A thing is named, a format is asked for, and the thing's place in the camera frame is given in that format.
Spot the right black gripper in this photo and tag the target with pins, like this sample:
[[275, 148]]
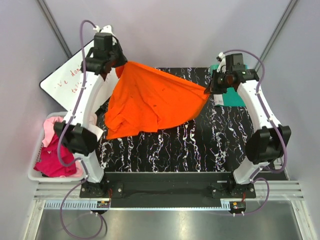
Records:
[[212, 88]]

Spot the magenta t shirt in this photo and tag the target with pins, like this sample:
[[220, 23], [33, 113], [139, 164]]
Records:
[[49, 163]]

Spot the orange t shirt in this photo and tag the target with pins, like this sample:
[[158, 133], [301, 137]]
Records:
[[146, 99]]

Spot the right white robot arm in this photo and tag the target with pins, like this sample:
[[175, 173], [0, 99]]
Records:
[[270, 139]]

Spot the white t shirt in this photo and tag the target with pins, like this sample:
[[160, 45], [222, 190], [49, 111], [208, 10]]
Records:
[[93, 126]]

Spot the white plastic laundry basket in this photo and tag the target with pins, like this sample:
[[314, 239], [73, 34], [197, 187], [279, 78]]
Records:
[[39, 176]]

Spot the light pink t shirt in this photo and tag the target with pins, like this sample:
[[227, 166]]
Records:
[[48, 127]]

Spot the black marble pattern mat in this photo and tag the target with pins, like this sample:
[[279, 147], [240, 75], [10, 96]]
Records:
[[212, 142]]

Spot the green book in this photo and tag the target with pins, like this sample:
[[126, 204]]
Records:
[[229, 99]]

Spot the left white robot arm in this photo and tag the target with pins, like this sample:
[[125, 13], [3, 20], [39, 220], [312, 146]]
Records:
[[98, 73]]

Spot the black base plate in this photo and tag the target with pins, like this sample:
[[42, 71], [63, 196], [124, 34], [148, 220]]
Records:
[[208, 184]]

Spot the white whiteboard with red writing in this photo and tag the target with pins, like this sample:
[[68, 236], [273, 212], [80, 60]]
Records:
[[62, 85]]

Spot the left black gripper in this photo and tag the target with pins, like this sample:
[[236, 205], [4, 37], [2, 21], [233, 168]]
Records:
[[122, 60]]

